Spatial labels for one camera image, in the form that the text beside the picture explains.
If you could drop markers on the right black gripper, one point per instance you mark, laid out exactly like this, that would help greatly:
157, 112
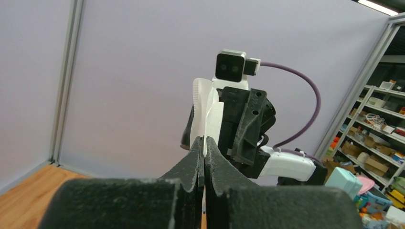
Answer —
247, 115

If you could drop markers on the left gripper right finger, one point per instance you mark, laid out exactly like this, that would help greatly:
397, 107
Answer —
235, 202

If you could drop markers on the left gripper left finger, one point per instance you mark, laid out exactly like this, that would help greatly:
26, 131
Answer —
173, 201

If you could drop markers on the white paper coffee filter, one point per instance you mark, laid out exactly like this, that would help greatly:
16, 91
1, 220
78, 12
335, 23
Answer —
208, 112

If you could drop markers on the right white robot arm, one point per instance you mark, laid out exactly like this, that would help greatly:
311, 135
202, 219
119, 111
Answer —
296, 165

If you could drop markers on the teal plastic case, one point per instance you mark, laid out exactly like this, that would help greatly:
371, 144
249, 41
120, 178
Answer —
344, 180

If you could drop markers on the metal storage shelf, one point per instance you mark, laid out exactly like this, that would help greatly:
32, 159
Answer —
372, 135

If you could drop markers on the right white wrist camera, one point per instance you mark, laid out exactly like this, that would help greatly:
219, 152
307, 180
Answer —
233, 68

